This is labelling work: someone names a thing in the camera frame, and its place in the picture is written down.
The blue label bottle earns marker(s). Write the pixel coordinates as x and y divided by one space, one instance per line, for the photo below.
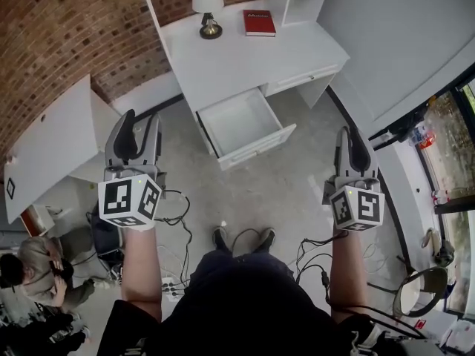
417 134

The black box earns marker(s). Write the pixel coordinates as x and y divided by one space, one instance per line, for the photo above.
105 236

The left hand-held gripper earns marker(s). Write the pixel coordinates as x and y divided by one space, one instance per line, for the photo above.
128 198

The white side table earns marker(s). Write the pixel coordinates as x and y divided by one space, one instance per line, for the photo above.
55 135

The white window bench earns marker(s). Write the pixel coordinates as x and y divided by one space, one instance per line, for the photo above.
408 184

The person's shoe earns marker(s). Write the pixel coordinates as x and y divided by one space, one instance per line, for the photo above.
266 239
220 237

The red book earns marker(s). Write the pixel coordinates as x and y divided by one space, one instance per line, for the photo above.
259 22

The person's black clothing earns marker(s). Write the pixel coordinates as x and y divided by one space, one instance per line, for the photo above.
241 302

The white power strip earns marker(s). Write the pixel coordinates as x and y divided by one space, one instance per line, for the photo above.
170 287

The black bag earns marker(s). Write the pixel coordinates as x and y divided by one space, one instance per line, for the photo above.
55 328

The white desk drawer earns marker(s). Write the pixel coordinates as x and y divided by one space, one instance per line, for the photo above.
241 121

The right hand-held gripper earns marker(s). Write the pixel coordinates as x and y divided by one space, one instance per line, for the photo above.
358 206

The person's right forearm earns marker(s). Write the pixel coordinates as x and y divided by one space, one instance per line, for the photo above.
347 273

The red soda bottle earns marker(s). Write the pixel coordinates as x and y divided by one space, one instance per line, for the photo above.
427 140

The person's left shoe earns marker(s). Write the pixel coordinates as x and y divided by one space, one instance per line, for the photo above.
220 237

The black window frame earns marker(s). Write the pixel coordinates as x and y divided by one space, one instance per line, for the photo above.
456 206

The person's left forearm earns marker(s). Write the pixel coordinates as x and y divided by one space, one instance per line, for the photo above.
141 273

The white desk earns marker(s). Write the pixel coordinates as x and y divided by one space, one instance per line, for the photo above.
222 61

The person's right shoe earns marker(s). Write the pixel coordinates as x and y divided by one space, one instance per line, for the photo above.
266 239

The white hutch shelf unit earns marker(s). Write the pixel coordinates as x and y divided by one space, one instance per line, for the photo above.
308 6

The black round frame chair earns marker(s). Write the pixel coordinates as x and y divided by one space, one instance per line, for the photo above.
408 291

